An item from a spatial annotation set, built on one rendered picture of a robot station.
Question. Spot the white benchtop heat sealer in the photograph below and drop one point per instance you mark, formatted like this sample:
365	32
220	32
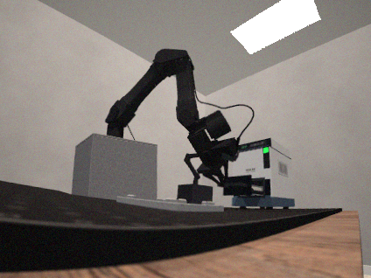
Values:
268	162

